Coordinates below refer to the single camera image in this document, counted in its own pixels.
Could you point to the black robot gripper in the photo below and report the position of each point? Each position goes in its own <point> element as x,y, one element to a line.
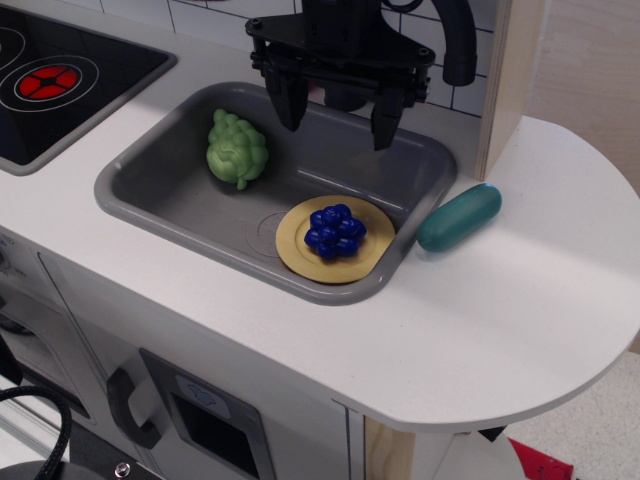
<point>280,42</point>

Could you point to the blue toy blueberries cluster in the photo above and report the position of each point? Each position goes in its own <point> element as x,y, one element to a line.
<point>334,232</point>

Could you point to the grey plastic sink basin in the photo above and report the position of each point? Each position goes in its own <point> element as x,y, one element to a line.
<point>162,184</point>

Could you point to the yellow toy plate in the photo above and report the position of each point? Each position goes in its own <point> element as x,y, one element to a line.
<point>299,258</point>

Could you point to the green toy lettuce head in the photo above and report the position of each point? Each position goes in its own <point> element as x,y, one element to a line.
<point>237,153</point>

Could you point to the black toy faucet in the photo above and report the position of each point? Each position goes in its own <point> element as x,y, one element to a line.
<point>457,40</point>

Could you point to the teal toy cucumber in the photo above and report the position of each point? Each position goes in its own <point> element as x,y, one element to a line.
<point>460,217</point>

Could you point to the black toy stovetop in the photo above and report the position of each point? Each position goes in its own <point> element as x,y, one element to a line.
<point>59,81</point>

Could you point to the white toy oven door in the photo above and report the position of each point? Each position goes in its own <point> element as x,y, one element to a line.
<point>223,411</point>

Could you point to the red cloth on floor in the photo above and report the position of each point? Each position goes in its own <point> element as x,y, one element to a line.
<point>537,465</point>

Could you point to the wooden side post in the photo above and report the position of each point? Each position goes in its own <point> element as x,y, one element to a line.
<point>517,41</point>

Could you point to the black oven door handle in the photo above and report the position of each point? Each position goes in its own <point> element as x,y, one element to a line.
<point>120,389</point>

